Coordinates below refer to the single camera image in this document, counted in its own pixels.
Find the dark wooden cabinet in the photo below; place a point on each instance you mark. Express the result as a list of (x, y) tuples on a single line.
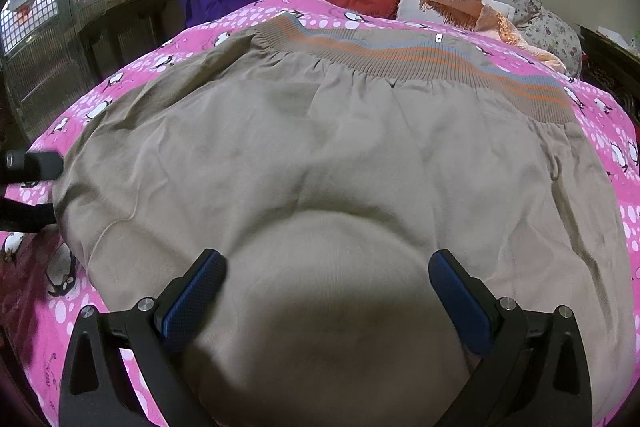
[(610, 62)]

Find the orange fringed towel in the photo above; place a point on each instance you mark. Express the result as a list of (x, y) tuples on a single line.
[(495, 24)]

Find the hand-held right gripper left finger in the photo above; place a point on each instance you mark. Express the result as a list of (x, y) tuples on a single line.
[(192, 297)]

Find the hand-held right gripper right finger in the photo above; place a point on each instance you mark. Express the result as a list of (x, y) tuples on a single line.
[(460, 302)]

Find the beige jacket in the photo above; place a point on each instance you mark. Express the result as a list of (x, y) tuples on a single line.
[(325, 147)]

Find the pink penguin bedsheet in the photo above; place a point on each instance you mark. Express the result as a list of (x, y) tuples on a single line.
[(100, 92)]

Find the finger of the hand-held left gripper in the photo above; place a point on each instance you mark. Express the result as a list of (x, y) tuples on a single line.
[(40, 166), (27, 217)]

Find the dark wooden side table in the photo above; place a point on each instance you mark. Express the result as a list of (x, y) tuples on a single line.
[(130, 27)]

